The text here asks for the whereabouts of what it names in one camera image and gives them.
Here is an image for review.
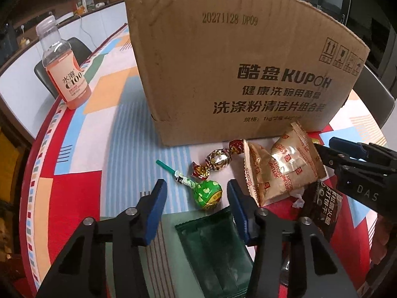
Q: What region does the gold snack packet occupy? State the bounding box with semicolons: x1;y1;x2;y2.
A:
243;122;326;207

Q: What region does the person's right hand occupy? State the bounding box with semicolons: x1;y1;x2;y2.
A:
369;215;394;264

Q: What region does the black cracker packet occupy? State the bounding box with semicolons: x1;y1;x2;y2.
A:
299;180;342;241

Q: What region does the grey chair right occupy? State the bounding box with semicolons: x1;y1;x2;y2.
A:
353;65;395;128

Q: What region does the white wrapped candy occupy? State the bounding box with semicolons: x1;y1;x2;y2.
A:
292;194;305;209

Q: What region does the dark green sachet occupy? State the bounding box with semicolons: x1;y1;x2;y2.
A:
175;207;253;297

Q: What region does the colourful patterned tablecloth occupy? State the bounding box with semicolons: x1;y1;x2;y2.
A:
20;25;386;297

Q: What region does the red gold wrapped candy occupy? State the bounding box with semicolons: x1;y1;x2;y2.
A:
192;139;244;181

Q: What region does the green lollipop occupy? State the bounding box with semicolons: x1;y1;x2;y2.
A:
156;160;223;210

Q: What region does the brown cardboard box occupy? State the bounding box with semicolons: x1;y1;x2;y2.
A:
125;0;369;146

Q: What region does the white sideboard counter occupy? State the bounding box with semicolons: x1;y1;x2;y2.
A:
0;0;129;144

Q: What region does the orange drink bottle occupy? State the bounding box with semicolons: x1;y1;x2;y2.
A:
36;15;91;110

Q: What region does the dark grey chair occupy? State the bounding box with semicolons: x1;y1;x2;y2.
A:
34;37;92;99

